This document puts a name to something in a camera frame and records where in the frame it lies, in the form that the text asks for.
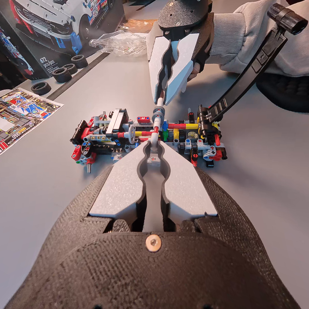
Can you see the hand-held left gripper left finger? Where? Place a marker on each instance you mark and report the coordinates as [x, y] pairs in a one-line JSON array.
[[120, 190]]

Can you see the person's right forearm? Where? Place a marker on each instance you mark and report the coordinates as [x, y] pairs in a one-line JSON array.
[[231, 36]]

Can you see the black rubber lego tyre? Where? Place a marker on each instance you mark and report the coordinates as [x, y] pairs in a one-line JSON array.
[[80, 65], [73, 71], [60, 79], [39, 92]]

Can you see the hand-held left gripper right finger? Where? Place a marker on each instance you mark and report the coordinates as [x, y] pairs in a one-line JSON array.
[[188, 190]]

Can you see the clear plastic bag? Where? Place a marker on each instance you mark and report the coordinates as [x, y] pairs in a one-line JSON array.
[[115, 43]]

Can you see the holographic sticker sheet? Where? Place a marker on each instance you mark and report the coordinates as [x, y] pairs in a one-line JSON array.
[[24, 115]]

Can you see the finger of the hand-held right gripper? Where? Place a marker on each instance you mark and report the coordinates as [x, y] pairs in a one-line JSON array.
[[184, 58], [157, 60]]

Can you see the black mesh pad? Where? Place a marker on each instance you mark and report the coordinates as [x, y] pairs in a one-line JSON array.
[[284, 94]]

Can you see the black lego set box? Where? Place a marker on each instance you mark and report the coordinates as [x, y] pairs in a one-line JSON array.
[[48, 29]]

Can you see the person's right hand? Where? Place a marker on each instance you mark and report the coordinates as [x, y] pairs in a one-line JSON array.
[[194, 72]]

